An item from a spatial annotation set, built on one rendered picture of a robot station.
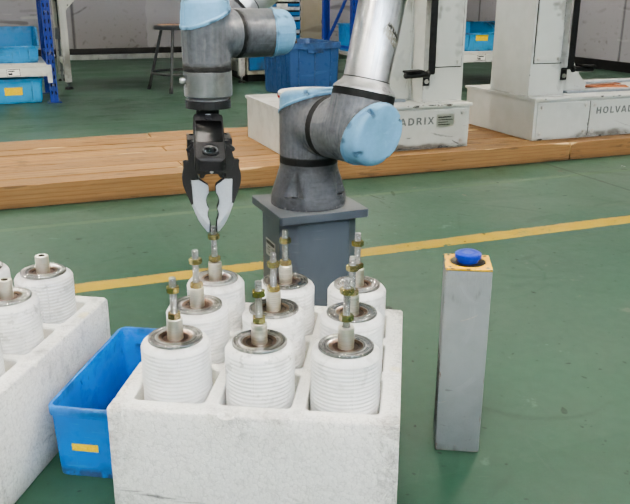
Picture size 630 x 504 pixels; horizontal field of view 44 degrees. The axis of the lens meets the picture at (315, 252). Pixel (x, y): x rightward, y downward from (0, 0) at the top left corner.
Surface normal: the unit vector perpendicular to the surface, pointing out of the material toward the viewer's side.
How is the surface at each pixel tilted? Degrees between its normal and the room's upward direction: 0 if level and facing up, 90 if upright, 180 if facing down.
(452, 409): 90
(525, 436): 0
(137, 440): 90
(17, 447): 90
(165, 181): 90
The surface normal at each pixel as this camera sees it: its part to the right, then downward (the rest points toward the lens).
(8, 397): 0.99, 0.06
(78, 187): 0.37, 0.29
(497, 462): 0.00, -0.95
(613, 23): -0.93, 0.11
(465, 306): -0.11, 0.32
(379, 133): 0.61, 0.37
